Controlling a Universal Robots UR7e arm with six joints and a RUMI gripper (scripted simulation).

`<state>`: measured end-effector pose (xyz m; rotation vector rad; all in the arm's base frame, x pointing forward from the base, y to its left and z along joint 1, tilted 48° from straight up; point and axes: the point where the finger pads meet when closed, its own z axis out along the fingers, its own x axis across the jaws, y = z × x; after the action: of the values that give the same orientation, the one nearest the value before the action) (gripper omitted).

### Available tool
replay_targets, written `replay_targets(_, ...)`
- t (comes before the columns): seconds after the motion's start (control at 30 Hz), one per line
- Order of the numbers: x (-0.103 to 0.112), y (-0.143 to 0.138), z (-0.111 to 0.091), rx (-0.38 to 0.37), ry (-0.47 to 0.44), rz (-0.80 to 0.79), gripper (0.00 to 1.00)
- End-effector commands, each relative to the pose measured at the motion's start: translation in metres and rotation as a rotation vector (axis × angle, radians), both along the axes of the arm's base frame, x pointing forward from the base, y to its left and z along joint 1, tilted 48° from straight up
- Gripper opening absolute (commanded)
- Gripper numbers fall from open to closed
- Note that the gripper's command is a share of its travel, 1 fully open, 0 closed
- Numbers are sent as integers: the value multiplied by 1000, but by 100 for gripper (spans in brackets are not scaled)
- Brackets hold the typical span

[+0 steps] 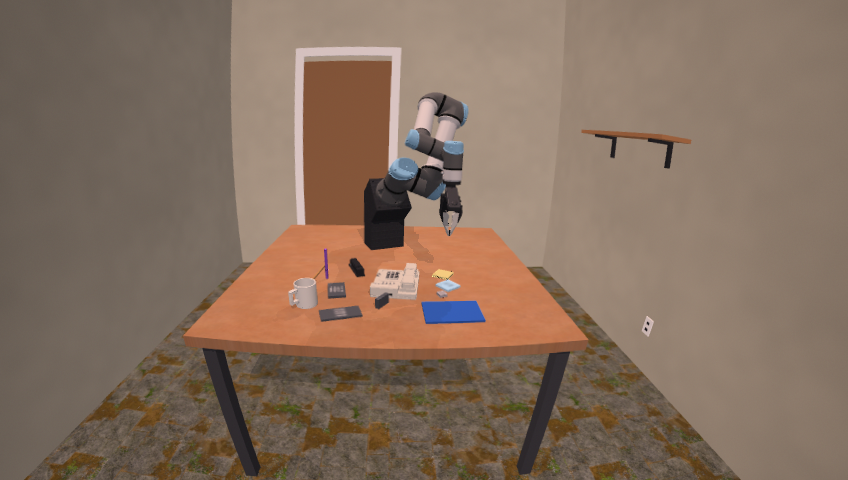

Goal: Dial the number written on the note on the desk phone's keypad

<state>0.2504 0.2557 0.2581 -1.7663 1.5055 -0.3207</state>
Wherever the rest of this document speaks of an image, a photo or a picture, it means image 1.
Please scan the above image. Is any beige desk phone body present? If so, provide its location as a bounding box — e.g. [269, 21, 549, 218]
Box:
[370, 268, 419, 300]

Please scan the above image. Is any beige telephone handset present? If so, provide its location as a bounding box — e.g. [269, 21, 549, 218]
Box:
[402, 263, 417, 289]

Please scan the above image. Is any white mug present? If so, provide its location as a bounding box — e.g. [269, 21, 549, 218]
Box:
[288, 278, 318, 309]

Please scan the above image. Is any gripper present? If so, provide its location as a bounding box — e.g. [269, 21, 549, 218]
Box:
[439, 180, 463, 236]

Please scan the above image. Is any yellow sticky note pad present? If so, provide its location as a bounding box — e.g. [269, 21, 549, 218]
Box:
[432, 269, 454, 280]

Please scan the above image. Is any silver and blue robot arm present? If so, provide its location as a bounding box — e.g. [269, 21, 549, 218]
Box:
[376, 92, 468, 211]

